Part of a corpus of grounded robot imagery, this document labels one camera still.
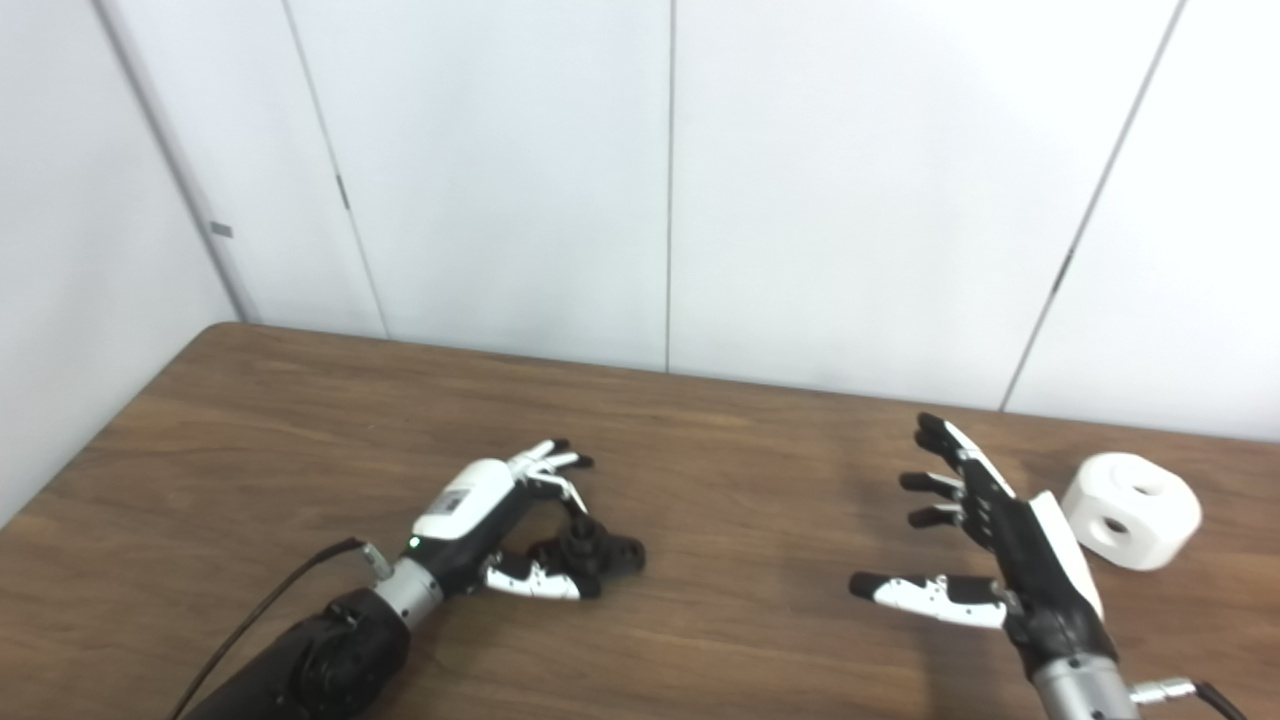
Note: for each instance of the round white piece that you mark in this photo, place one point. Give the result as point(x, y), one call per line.
point(1160, 530)

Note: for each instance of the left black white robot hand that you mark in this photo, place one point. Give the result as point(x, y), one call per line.
point(465, 510)

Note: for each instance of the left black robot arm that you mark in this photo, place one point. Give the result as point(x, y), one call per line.
point(330, 660)

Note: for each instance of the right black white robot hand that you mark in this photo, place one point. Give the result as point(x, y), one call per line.
point(1040, 570)

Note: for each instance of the black plastic holder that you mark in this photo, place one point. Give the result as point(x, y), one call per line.
point(610, 555)

